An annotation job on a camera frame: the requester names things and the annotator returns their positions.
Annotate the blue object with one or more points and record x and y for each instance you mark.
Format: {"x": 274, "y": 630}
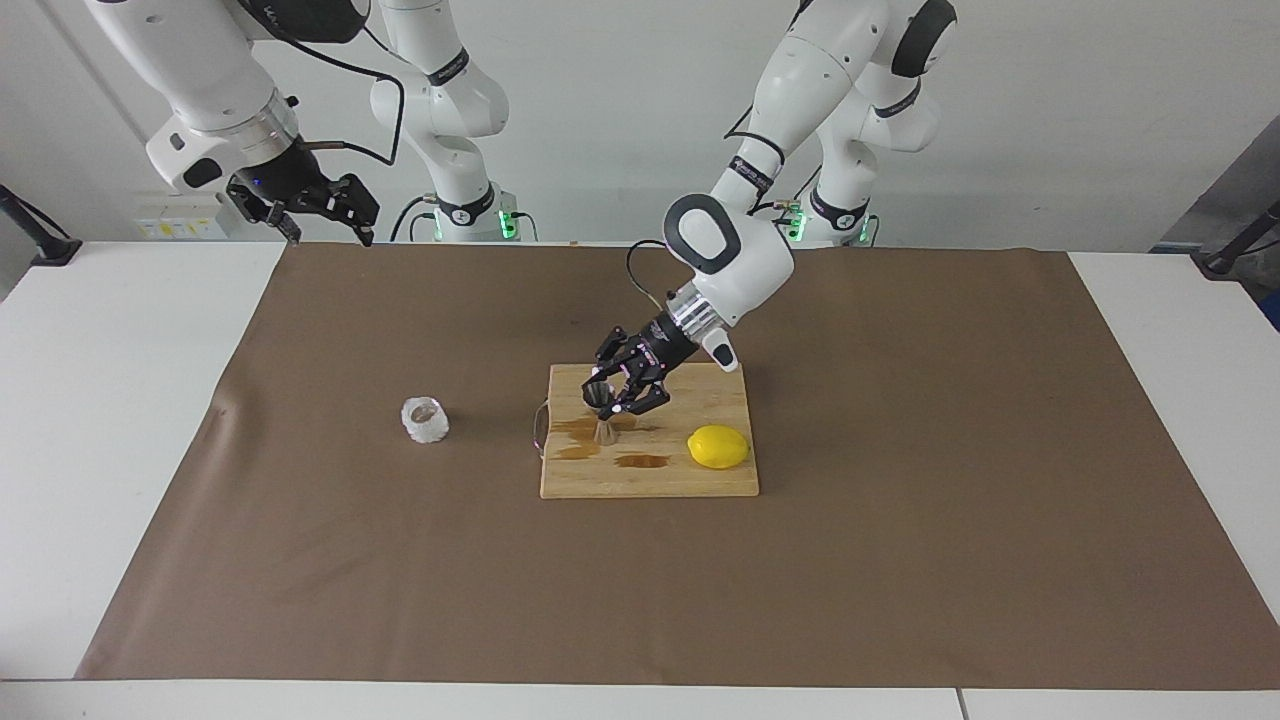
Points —
{"x": 1273, "y": 310}

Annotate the steel double jigger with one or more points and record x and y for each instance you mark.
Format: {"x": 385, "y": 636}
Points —
{"x": 605, "y": 430}

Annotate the clear faceted glass cup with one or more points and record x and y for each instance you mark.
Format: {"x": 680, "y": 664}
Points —
{"x": 425, "y": 422}

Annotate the yellow lemon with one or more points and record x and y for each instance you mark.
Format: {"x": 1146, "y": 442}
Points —
{"x": 718, "y": 447}

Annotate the grey partition panel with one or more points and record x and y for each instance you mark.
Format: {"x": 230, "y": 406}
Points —
{"x": 1225, "y": 200}

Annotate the black camera stand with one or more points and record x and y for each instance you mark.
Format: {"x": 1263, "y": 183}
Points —
{"x": 45, "y": 245}
{"x": 1235, "y": 255}

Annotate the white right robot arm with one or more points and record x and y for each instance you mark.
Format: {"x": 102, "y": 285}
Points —
{"x": 200, "y": 70}

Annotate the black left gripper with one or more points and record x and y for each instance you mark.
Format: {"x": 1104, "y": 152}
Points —
{"x": 665, "y": 345}

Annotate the white wall power outlet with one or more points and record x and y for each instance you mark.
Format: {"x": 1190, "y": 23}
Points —
{"x": 170, "y": 225}

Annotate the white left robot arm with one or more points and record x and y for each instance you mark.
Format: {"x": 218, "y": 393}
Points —
{"x": 830, "y": 80}

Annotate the wooden cutting board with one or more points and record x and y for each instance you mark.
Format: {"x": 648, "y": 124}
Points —
{"x": 700, "y": 400}

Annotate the brown paper table mat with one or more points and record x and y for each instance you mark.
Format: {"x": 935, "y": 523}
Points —
{"x": 640, "y": 580}

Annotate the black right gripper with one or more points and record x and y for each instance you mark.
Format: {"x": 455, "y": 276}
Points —
{"x": 285, "y": 180}

